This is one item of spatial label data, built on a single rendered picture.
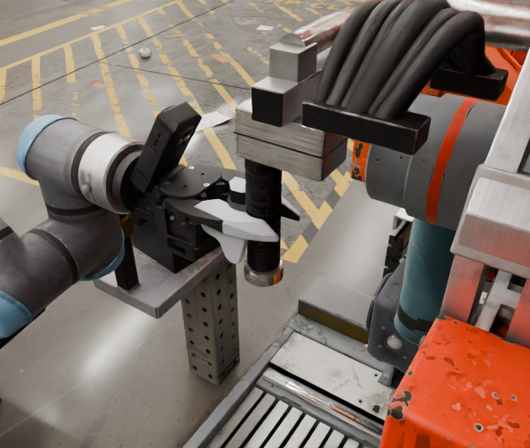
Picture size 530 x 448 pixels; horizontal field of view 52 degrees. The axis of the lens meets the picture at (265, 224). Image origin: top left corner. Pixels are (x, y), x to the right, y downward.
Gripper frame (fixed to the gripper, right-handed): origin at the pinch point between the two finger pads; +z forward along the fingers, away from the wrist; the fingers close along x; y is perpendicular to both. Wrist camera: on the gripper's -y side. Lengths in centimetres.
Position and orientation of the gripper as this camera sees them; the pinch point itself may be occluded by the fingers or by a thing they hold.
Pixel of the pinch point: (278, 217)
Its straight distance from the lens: 54.1
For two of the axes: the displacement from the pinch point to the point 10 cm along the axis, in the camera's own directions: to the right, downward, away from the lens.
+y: 0.0, 8.2, 5.8
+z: 8.4, 3.2, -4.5
